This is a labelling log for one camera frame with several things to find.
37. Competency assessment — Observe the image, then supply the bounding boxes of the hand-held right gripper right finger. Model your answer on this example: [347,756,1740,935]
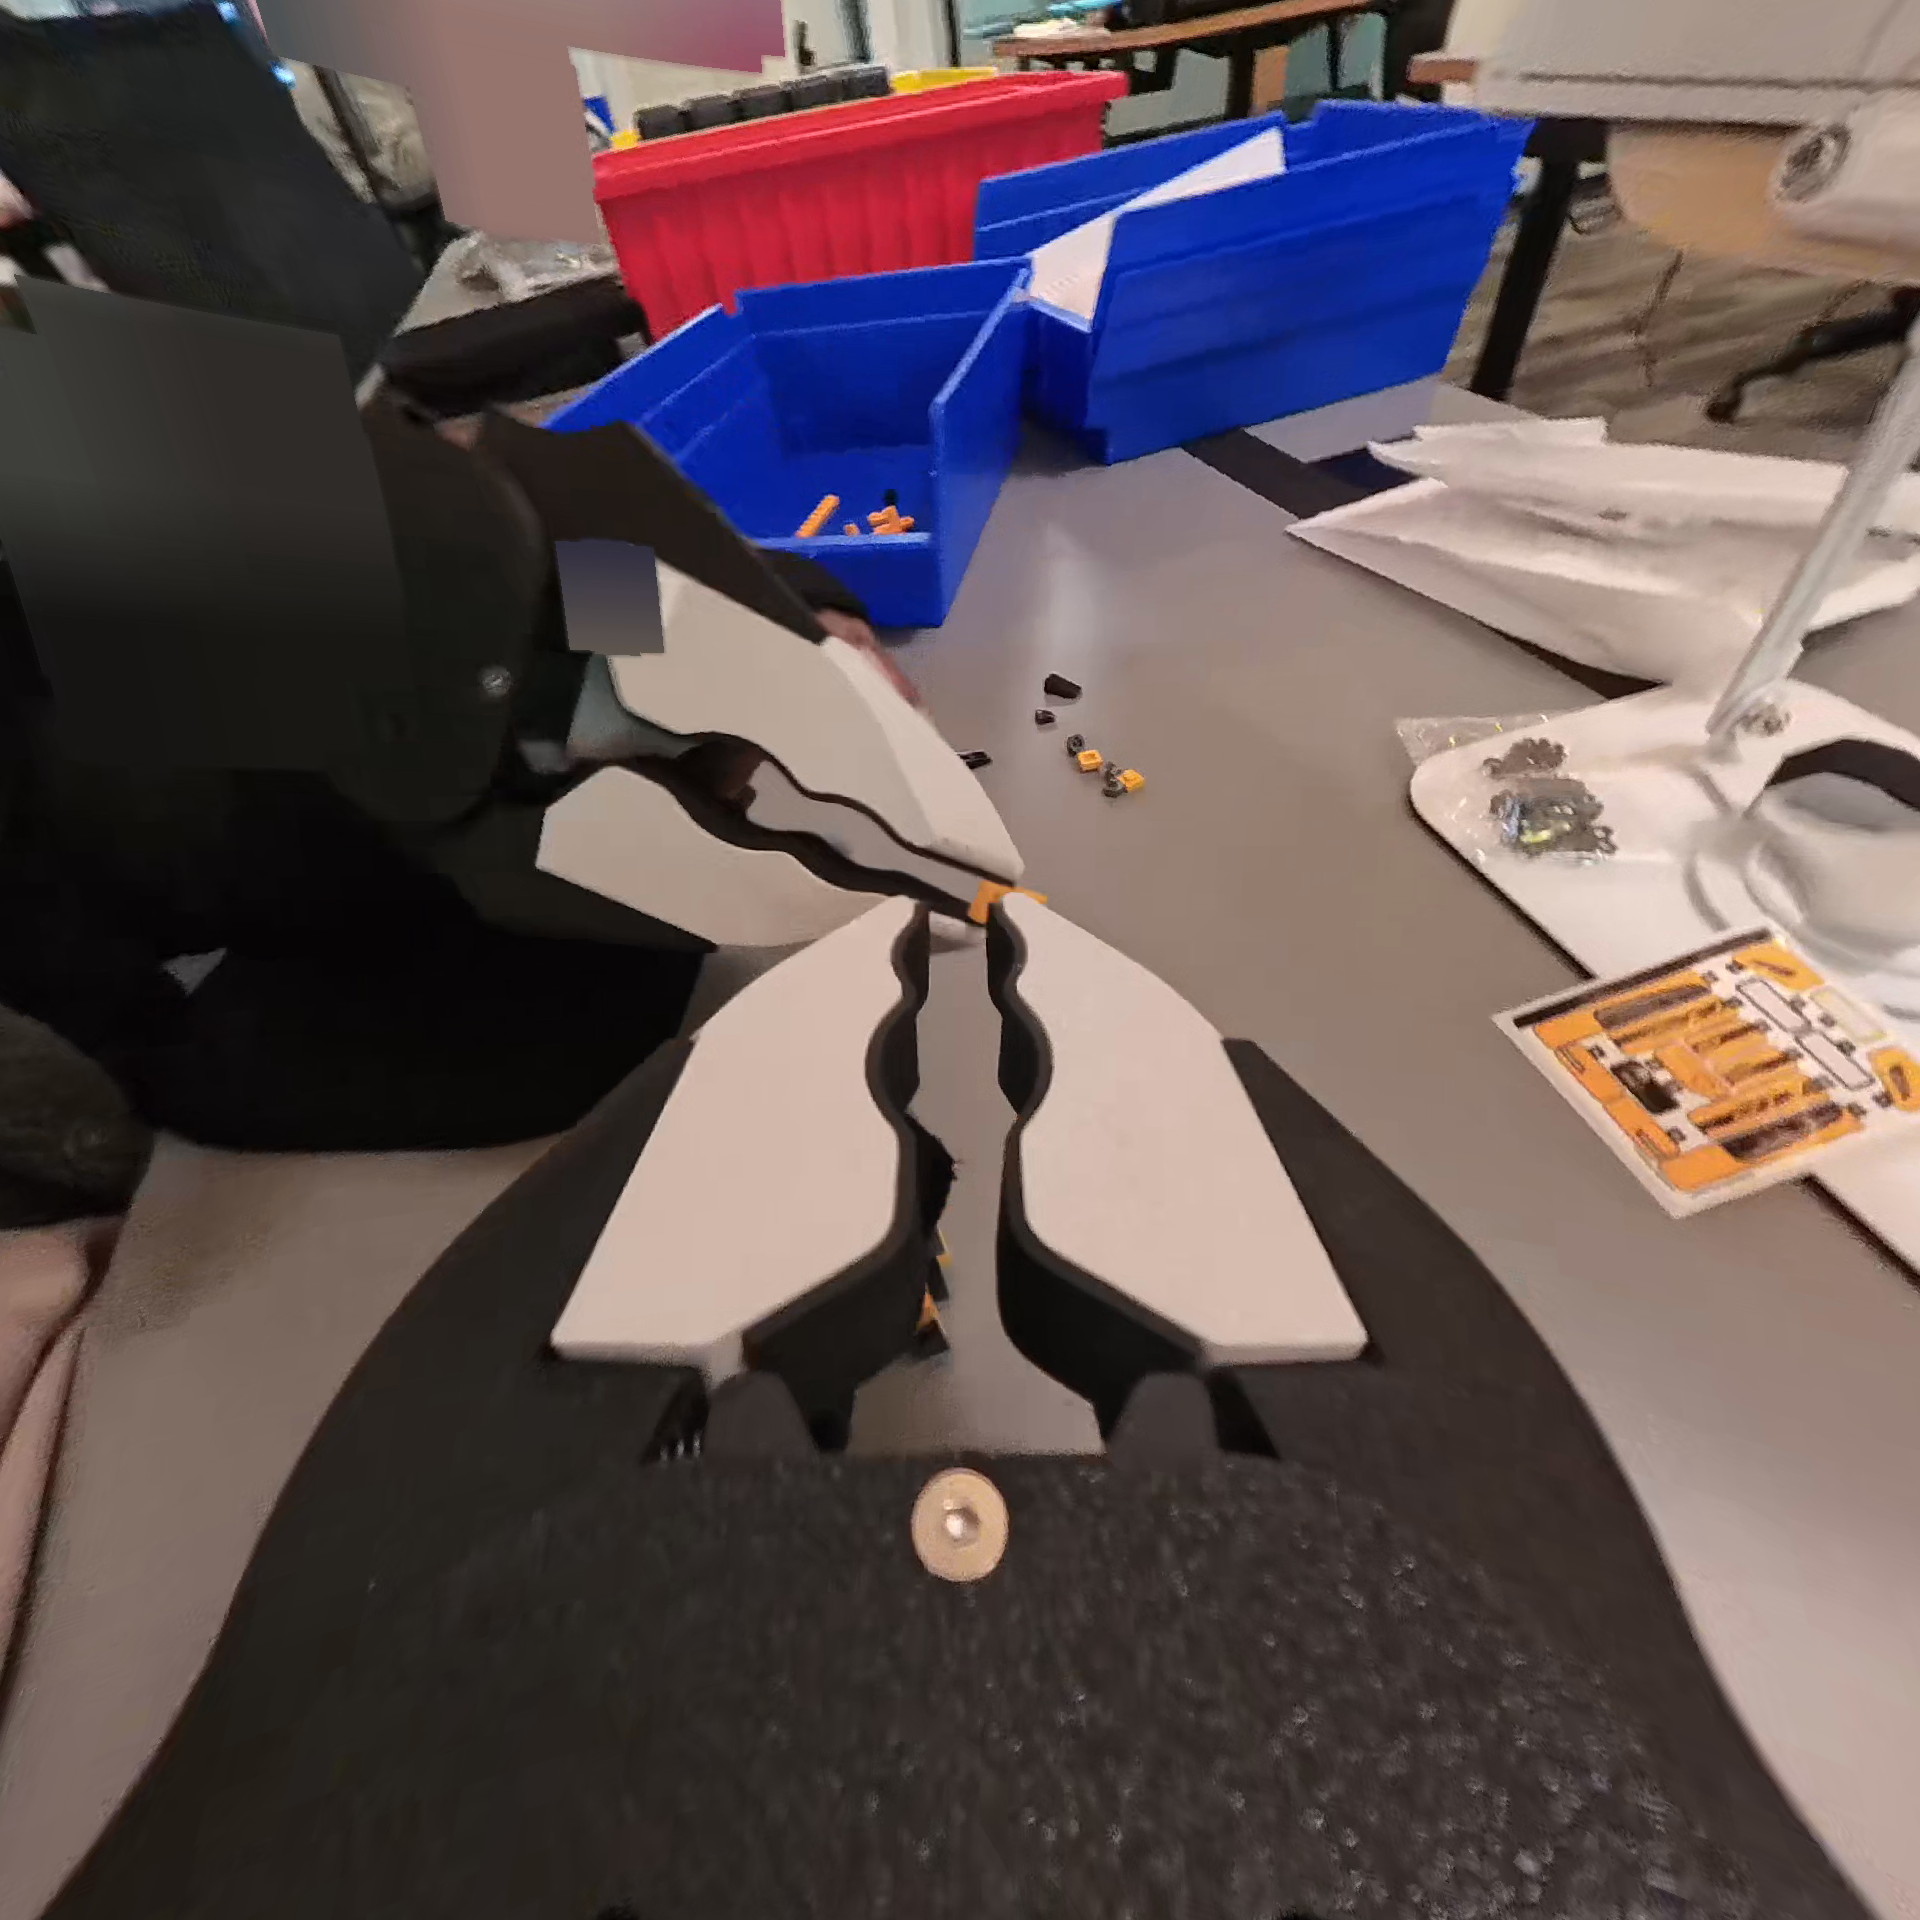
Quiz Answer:
[985,889,1375,1380]

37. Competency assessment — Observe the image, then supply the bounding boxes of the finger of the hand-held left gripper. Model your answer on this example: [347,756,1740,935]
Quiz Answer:
[536,756,985,952]
[610,564,1027,889]

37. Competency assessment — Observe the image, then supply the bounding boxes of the white paper sheets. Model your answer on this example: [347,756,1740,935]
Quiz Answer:
[1027,128,1292,327]

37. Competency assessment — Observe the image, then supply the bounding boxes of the row of black blocks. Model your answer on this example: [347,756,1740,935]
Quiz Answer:
[636,68,888,142]

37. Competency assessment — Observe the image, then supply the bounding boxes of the clear bag of dark parts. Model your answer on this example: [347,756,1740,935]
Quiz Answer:
[1391,712,1628,863]

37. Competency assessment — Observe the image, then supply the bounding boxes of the person's left hand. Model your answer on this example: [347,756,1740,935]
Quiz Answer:
[834,621,924,712]

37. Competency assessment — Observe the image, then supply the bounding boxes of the background office desk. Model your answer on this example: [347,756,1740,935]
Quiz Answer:
[988,0,1391,118]

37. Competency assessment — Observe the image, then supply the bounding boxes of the black office chair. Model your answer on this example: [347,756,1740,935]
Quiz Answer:
[1700,281,1920,432]

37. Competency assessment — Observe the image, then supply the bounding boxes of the person's beige hoodie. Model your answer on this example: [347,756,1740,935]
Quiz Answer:
[0,1214,128,1667]

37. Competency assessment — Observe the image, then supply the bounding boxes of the person's left forearm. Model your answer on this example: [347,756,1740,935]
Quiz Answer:
[145,779,715,1152]

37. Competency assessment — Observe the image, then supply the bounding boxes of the red storage bin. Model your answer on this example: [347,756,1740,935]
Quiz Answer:
[597,68,1129,341]

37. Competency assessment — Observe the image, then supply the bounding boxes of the orange black sticker sheet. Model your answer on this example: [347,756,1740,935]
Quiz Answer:
[1493,923,1920,1221]

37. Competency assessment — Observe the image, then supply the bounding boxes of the white book stand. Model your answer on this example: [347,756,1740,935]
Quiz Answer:
[1406,0,1920,1285]

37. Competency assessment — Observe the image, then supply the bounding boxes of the loose orange lego pieces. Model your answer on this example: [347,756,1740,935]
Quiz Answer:
[795,490,919,550]

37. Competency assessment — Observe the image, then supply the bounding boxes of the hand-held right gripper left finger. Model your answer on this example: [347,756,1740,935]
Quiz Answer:
[545,896,958,1380]

